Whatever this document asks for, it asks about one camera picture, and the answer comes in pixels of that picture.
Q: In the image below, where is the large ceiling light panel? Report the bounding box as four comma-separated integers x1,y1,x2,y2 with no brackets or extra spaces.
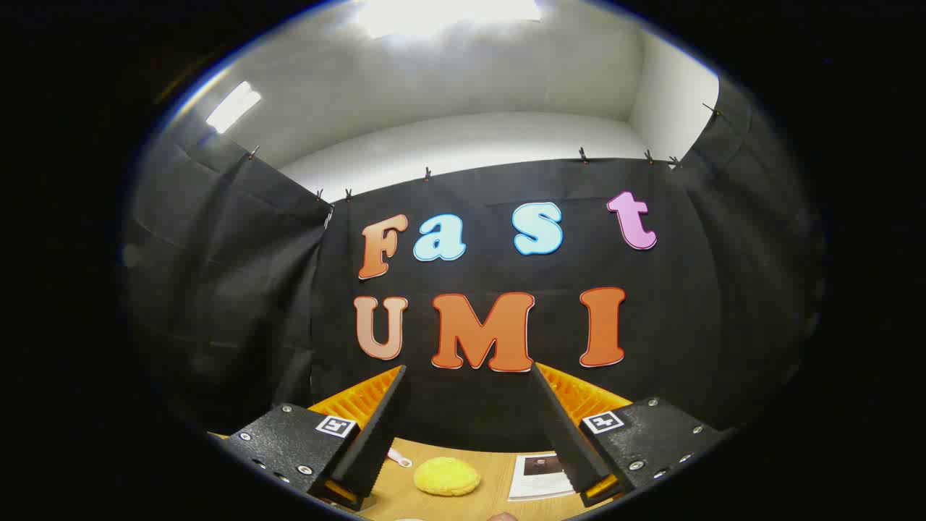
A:
354,0,543,38

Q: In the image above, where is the white book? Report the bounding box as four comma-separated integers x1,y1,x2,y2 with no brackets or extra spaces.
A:
508,452,576,501

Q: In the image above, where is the yellow plush cushion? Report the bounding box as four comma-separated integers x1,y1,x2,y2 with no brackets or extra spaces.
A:
413,457,481,497

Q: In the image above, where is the narrow ceiling light strip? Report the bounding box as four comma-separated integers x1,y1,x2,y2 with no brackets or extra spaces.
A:
205,81,263,135

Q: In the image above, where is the row of black clips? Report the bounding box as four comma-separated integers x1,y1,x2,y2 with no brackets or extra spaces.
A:
246,103,724,205

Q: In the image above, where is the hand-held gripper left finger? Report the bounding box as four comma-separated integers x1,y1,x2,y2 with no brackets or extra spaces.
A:
217,365,408,512

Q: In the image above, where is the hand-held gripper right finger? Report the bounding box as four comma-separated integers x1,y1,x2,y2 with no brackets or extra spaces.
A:
530,362,731,507

